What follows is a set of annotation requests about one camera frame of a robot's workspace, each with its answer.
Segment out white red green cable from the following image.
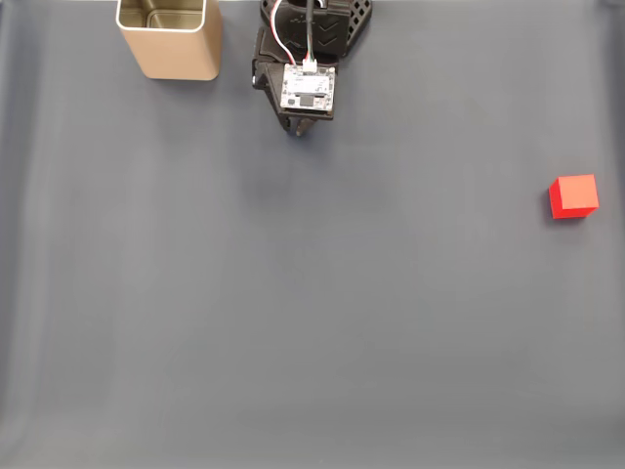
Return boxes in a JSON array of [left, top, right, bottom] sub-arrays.
[[270, 0, 318, 74]]

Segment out red cube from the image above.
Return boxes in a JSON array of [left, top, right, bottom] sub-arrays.
[[547, 173, 601, 221]]

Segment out white camera circuit board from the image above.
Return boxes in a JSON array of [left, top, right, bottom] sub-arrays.
[[281, 62, 338, 119]]

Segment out gold metal tin container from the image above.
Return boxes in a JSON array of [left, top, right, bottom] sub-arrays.
[[114, 0, 224, 82]]

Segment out grey-blue table mat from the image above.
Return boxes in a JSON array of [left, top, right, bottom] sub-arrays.
[[0, 1, 625, 469]]

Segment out black cable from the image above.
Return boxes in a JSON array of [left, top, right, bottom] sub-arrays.
[[305, 0, 315, 64]]

